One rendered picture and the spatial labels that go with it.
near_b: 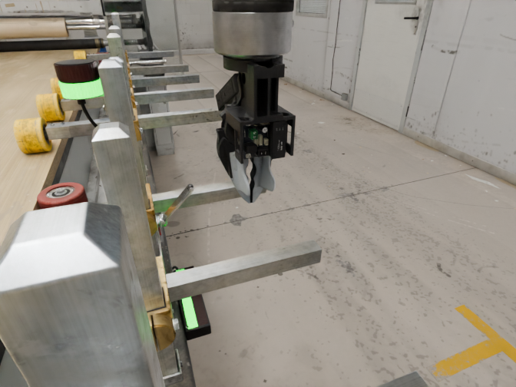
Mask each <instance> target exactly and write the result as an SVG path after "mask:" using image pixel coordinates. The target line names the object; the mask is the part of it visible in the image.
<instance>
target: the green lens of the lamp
mask: <svg viewBox="0 0 516 387"><path fill-rule="evenodd" d="M58 83H59V86H60V89H61V93H62V96H63V98H68V99H83V98H93V97H97V96H99V95H102V94H103V89H102V86H101V80H100V78H99V79H98V80H96V81H92V82H88V83H80V84H64V83H61V82H60V81H59V82H58Z"/></svg>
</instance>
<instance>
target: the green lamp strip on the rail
mask: <svg viewBox="0 0 516 387"><path fill-rule="evenodd" d="M182 302H183V306H184V312H185V316H186V320H187V325H188V326H189V327H188V329H192V328H194V327H198V325H197V319H196V316H195V312H194V307H193V303H192V300H191V297H188V298H185V299H182Z"/></svg>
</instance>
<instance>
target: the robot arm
mask: <svg viewBox="0 0 516 387"><path fill-rule="evenodd" d="M212 7H213V11H212V20H213V47H214V51H215V52H216V53H217V54H219V55H222V56H223V68H225V69H227V70H229V71H238V73H236V74H234V75H233V76H232V77H231V78H230V80H229V81H228V82H227V83H226V84H225V85H224V86H223V87H222V88H221V89H220V91H219V92H218V93H217V94H216V95H215V96H216V100H217V107H218V110H219V111H222V112H221V113H220V116H221V117H222V122H221V128H217V129H216V131H217V154H218V157H219V159H220V161H221V163H222V164H223V166H224V168H225V170H226V172H227V173H228V175H229V177H230V179H231V180H232V182H233V185H234V186H235V188H236V190H237V191H238V193H239V194H240V196H241V197H242V198H243V199H244V200H245V201H246V202H247V203H254V202H255V201H256V199H257V198H258V196H259V195H260V194H261V192H262V191H263V188H265V189H267V190H269V191H274V190H275V187H276V181H275V178H274V176H273V173H272V171H271V168H270V167H271V160H272V159H277V158H282V157H285V154H286V152H287V153H288V154H289V155H290V156H293V148H294V135H295V123H296V116H295V115H294V114H292V113H290V112H289V111H287V110H286V109H284V108H283V107H280V106H279V105H278V92H279V78H284V73H285V64H283V55H286V54H288V53H289V52H290V51H291V42H292V27H293V26H294V20H293V9H294V0H212ZM288 125H290V126H291V142H290V144H289V143H287V131H288ZM248 159H250V160H251V162H252V164H253V168H252V170H251V172H250V178H251V181H250V185H249V178H248V176H247V175H246V168H247V165H248V163H249V161H248Z"/></svg>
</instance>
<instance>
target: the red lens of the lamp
mask: <svg viewBox="0 0 516 387"><path fill-rule="evenodd" d="M53 65H54V68H55V73H56V75H57V78H58V80H59V81H64V82H76V81H90V80H94V79H97V78H99V77H100V76H99V73H98V63H97V61H95V62H94V63H91V64H83V65H73V66H61V65H56V64H55V63H54V64H53Z"/></svg>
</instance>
